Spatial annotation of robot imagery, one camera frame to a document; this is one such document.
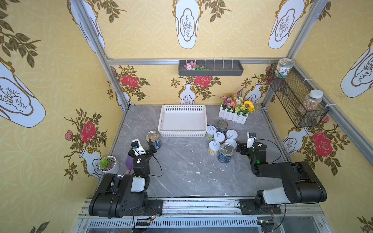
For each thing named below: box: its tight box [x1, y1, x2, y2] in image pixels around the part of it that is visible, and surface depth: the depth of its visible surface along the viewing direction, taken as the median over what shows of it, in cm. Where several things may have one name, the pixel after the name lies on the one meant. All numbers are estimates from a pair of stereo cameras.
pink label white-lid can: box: [225, 129, 238, 140], surface depth 98 cm
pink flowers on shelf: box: [183, 61, 210, 71], surface depth 89 cm
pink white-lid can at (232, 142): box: [224, 138, 238, 149], surface depth 94 cm
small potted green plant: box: [98, 155, 120, 174], surface depth 81 cm
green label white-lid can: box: [205, 125, 218, 140], surface depth 100 cm
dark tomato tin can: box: [216, 119, 229, 134], surface depth 99 cm
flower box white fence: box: [218, 89, 255, 125], surface depth 103 cm
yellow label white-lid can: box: [208, 140, 221, 156], surface depth 93 cm
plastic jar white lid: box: [302, 89, 324, 112], surface depth 66 cm
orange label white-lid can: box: [213, 132, 226, 143], surface depth 97 cm
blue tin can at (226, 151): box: [217, 142, 235, 164], surface depth 87 cm
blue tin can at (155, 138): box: [145, 130, 162, 150], surface depth 92 cm
